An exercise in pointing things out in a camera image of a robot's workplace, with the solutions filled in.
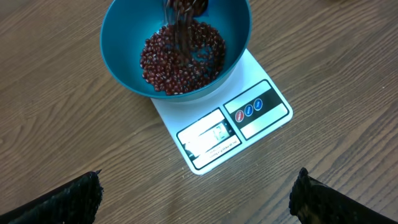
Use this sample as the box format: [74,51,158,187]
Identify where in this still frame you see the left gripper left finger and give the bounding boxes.
[1,170,103,224]

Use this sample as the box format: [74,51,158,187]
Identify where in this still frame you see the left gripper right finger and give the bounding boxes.
[289,167,397,224]

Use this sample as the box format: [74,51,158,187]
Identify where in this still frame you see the red adzuki beans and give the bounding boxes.
[139,4,226,95]

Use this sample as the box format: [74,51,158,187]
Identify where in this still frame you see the blue plastic measuring scoop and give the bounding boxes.
[164,0,209,17]

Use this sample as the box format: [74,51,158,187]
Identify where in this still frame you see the white digital kitchen scale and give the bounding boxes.
[152,50,293,175]

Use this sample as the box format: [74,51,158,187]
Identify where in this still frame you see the teal metal bowl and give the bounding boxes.
[100,0,252,102]

